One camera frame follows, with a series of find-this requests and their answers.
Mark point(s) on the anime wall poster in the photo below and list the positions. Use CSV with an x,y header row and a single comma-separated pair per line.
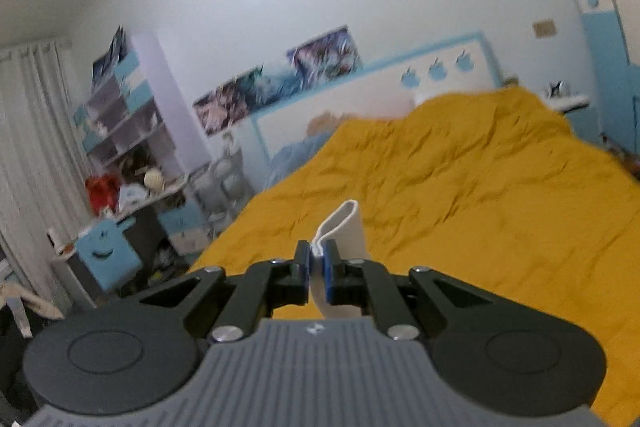
x,y
327,57
240,99

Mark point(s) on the red bag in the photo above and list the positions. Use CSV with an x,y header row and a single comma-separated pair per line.
x,y
102,193

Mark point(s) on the white printed t-shirt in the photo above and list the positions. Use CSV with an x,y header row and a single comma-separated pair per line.
x,y
350,232

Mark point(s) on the blue white drawer cabinet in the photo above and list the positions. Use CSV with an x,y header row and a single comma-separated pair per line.
x,y
185,222

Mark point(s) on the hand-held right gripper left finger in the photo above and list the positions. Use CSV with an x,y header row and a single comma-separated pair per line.
x,y
305,274

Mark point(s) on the dark grey desk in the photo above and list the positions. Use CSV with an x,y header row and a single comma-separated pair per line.
x,y
145,232

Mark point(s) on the yellow blanket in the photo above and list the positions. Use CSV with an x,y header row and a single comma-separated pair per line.
x,y
450,187

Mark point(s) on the black white figure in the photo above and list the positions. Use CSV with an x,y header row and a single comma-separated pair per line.
x,y
556,89

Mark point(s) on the white blue shelf unit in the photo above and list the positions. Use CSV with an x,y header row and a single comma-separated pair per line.
x,y
135,122

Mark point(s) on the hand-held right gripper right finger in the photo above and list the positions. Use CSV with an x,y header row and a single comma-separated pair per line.
x,y
328,277

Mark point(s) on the light blue bedding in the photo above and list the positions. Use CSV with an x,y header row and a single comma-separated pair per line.
x,y
295,157

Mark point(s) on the beige wall switch plate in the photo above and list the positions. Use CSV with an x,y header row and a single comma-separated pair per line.
x,y
545,28

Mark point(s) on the orange plush toy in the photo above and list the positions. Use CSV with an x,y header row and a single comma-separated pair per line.
x,y
325,124

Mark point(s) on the blue white wardrobe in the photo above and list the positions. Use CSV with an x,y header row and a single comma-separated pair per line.
x,y
600,32

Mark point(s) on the small white device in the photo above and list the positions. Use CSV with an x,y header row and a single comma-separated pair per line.
x,y
53,239

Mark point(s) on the cream round ornament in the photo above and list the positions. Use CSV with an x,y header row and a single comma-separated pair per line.
x,y
153,180

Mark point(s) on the beige cloth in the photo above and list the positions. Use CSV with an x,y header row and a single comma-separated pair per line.
x,y
30,297

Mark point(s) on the white blue bed headboard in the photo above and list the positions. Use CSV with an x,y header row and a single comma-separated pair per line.
x,y
380,92

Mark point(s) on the white bedside shelf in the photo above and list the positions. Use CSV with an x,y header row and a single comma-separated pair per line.
x,y
572,101

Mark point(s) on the white curtain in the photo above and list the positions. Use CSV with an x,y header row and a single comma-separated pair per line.
x,y
30,147

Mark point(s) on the blue smiley-back chair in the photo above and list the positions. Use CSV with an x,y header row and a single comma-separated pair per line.
x,y
107,252

